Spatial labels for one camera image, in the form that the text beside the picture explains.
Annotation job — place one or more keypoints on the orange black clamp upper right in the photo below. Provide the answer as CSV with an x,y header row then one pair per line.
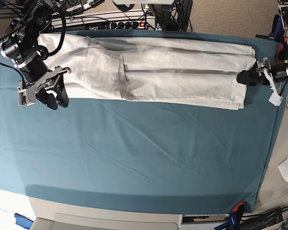
x,y
282,53

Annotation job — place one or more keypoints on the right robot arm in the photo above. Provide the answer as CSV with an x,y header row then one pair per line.
x,y
20,45

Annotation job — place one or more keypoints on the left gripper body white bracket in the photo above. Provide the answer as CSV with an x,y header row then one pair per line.
x,y
277,76

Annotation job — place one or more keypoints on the teal table cloth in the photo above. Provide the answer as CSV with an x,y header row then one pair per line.
x,y
136,156

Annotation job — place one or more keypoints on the white power strip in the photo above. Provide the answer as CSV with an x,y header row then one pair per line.
x,y
114,20

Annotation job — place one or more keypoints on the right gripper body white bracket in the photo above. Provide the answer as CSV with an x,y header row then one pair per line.
x,y
27,91

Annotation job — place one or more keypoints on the white T-shirt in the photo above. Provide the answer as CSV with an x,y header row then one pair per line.
x,y
145,69

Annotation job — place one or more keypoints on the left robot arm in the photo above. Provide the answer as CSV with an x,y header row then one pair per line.
x,y
279,31

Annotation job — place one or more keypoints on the beige plastic bin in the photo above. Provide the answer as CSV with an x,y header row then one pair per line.
x,y
72,222

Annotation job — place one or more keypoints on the blue black clamp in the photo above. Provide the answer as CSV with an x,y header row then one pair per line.
x,y
232,223

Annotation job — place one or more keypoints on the blue cloth on floor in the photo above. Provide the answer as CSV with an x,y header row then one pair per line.
x,y
23,221

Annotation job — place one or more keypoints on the orange black table clamp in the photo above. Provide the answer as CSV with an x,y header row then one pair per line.
x,y
239,209

